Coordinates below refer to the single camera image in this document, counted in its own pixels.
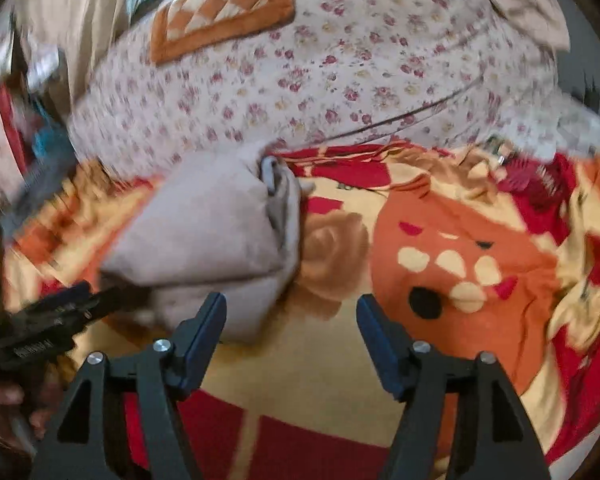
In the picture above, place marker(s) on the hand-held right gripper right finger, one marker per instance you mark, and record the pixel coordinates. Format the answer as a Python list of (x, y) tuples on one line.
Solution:
[(375, 346)]

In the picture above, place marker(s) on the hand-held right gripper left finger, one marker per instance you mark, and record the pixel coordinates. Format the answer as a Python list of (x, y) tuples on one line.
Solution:
[(205, 346)]

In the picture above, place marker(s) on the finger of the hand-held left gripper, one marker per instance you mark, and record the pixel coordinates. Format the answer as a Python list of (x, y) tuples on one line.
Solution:
[(105, 299)]

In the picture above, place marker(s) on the beige zip jacket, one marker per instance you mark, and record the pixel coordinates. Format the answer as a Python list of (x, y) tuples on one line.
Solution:
[(205, 220)]

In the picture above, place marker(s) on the person's left hand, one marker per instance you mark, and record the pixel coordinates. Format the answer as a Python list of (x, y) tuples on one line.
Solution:
[(0, 399)]

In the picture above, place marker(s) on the red orange printed blanket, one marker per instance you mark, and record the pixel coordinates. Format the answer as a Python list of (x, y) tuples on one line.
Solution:
[(455, 285)]

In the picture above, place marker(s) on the teal object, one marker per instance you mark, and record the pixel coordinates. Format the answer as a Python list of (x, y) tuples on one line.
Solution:
[(52, 142)]

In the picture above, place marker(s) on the red object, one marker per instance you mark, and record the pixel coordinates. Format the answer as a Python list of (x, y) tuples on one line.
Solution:
[(12, 125)]

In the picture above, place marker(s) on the green printed packet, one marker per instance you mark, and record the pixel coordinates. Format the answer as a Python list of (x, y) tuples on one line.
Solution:
[(497, 150)]

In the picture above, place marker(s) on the beige curtain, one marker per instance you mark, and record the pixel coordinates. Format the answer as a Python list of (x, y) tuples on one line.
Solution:
[(80, 20)]

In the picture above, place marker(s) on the floral quilt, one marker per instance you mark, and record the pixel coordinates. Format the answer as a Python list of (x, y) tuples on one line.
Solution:
[(355, 60)]

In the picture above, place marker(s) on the orange checkered cushion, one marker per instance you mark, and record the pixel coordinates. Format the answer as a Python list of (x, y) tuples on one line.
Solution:
[(220, 10)]

